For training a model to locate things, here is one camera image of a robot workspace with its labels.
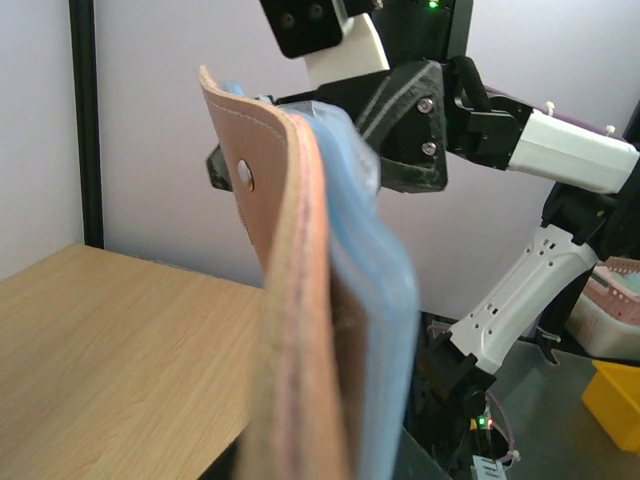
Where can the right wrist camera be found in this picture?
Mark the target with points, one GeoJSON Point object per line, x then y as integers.
{"type": "Point", "coordinates": [336, 39]}

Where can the black aluminium frame rail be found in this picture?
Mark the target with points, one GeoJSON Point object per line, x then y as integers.
{"type": "Point", "coordinates": [454, 367]}

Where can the yellow bin off table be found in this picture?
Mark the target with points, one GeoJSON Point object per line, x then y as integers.
{"type": "Point", "coordinates": [612, 397]}

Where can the pink basket with masks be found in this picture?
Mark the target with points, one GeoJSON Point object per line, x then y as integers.
{"type": "Point", "coordinates": [605, 319]}

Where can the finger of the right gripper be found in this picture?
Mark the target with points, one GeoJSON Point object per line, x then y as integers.
{"type": "Point", "coordinates": [220, 172]}

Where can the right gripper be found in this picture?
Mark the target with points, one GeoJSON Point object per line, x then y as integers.
{"type": "Point", "coordinates": [415, 114]}

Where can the pink leather card holder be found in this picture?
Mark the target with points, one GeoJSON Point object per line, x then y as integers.
{"type": "Point", "coordinates": [340, 316]}

